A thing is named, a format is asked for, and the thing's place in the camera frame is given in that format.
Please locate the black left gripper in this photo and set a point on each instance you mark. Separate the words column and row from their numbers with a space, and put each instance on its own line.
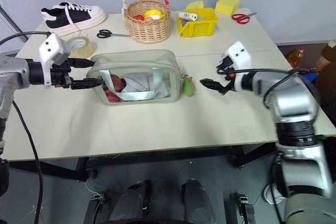
column 61, row 75

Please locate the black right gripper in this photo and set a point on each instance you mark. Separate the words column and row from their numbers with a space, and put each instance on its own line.
column 229, row 86

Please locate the green clear-sided zip pouch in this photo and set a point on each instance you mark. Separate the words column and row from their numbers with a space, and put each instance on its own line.
column 136, row 60

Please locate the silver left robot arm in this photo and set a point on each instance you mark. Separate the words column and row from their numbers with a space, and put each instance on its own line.
column 13, row 72

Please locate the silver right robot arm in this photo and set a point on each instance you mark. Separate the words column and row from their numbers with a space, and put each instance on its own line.
column 291, row 98

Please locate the clear packing tape roll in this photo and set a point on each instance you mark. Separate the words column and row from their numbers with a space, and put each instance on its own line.
column 84, row 47

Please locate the red soft item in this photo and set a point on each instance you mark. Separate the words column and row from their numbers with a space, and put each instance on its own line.
column 116, row 83

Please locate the yellow plastic parts bin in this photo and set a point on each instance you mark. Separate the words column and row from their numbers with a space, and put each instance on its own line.
column 199, row 27

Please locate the grey folded cloth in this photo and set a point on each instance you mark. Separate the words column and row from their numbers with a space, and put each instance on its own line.
column 136, row 83

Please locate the black and white sneaker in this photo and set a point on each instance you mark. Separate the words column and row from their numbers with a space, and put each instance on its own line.
column 76, row 18

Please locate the purple small item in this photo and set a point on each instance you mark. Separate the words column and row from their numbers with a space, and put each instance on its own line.
column 186, row 22

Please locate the white small bottle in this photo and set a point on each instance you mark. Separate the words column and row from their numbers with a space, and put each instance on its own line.
column 187, row 15

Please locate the yellow foam cube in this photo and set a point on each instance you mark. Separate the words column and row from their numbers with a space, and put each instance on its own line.
column 227, row 6

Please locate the yellow half-round sponge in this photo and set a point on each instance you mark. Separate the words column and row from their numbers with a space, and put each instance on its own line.
column 195, row 5

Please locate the red toy fruit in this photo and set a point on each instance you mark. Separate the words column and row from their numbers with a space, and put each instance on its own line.
column 139, row 17

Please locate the orange drink bottle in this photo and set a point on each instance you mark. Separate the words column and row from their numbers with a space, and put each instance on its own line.
column 295, row 57

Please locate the peach toy fruit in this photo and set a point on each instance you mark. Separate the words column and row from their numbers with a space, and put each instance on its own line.
column 149, row 19

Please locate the grey slanted pole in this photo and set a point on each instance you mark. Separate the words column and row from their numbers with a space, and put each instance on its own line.
column 11, row 23

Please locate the yellow toy fruit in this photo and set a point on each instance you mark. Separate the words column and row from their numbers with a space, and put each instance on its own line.
column 153, row 13

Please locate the blue object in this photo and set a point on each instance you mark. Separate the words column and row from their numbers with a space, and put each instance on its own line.
column 311, row 78

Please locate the person in brown clothes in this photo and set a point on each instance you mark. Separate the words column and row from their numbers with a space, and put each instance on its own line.
column 326, row 77

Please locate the dark rounded shape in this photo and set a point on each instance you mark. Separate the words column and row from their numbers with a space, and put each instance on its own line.
column 198, row 203
column 130, row 203

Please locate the white shoe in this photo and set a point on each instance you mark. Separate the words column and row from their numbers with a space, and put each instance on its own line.
column 271, row 195

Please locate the black stand foot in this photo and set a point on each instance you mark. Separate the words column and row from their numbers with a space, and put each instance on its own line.
column 93, row 209
column 242, row 209

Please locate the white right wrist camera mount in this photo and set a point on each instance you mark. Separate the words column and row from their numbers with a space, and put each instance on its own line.
column 240, row 56

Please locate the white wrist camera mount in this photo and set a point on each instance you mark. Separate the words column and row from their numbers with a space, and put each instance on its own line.
column 51, row 48
column 240, row 56

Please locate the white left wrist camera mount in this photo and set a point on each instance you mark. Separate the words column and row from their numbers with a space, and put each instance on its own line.
column 51, row 48

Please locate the black table frame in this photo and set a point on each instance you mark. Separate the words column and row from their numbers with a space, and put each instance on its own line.
column 157, row 155

